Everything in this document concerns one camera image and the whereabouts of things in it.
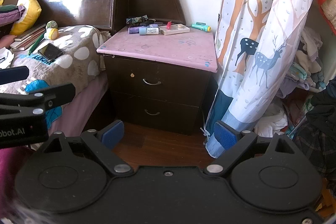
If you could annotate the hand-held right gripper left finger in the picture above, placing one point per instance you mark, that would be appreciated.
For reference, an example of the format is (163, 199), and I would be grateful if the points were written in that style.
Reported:
(113, 134)

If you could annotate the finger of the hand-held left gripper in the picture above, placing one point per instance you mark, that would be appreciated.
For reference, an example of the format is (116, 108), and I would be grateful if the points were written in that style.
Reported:
(14, 75)
(59, 94)

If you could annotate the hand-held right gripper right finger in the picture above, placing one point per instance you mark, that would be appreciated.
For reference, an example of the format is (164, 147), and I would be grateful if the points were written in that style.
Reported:
(226, 135)

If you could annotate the dark drawer with beige sticker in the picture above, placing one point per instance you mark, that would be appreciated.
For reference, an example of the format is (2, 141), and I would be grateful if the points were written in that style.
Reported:
(168, 82)

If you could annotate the red clip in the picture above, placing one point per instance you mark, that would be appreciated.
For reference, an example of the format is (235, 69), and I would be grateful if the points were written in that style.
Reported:
(168, 25)

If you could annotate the plain dark drawer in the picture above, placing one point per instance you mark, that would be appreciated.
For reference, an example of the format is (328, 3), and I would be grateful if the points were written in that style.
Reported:
(168, 115)

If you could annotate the pink bed sheet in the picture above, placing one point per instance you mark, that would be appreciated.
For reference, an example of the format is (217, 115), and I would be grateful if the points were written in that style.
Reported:
(84, 106)

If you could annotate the maroon cloth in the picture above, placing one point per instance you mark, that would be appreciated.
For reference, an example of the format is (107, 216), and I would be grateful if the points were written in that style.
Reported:
(11, 163)

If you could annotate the green pen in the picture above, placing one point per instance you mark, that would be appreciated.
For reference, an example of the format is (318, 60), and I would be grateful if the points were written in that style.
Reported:
(36, 44)

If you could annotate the brown spotted blanket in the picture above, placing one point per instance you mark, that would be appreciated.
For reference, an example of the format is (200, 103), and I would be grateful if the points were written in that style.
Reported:
(76, 56)

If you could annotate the black smartphone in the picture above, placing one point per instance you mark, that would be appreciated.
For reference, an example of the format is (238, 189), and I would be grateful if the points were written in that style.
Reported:
(50, 51)

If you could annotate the white cloth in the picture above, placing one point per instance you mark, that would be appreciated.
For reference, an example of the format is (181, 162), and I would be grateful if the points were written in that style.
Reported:
(271, 120)

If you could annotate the yellow and white jar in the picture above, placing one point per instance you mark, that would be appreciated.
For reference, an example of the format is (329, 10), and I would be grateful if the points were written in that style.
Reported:
(51, 34)

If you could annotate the dark wooden nightstand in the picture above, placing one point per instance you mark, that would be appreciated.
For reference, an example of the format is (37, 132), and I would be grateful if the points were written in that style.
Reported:
(157, 98)

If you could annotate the purple and green cushion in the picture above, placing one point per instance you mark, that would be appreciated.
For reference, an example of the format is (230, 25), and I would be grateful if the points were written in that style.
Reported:
(9, 15)

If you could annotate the green patterned ball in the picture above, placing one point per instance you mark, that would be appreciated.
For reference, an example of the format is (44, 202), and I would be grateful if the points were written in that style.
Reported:
(51, 24)

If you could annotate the yellow pillow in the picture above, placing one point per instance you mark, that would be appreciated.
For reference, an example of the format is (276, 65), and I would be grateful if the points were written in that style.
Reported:
(29, 10)

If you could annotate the dark plaid clothing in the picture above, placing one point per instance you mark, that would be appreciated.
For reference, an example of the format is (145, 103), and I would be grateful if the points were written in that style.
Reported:
(320, 129)

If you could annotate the purple rolled cloth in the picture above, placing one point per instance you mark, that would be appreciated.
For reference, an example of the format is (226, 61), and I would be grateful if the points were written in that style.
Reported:
(134, 29)

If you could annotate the pink nightstand cover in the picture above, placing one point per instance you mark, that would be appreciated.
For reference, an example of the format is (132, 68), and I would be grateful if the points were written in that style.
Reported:
(162, 47)

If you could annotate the patterned folded cloth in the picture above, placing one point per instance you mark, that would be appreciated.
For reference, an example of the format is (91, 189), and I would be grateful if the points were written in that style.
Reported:
(135, 19)

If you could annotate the pile of pale clothes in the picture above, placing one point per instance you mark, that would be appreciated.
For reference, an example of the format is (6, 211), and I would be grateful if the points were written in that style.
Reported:
(307, 64)

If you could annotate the teal flashlight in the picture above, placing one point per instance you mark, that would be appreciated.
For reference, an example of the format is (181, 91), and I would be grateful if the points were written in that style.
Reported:
(200, 27)

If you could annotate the deer printed wardrobe cover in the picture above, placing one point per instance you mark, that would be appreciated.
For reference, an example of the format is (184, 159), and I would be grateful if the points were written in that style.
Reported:
(262, 29)

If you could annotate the black hair accessory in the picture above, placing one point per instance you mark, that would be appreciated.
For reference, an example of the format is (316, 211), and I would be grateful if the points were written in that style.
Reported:
(148, 22)

